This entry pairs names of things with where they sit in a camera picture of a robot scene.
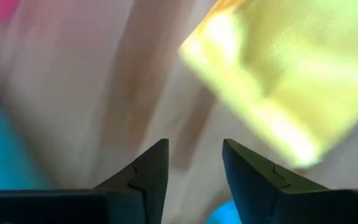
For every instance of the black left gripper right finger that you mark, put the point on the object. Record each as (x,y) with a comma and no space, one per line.
(275,202)

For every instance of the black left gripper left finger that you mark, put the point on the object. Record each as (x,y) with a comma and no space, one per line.
(135,202)

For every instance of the yellow microfiber towel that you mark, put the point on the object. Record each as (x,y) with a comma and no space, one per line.
(291,77)

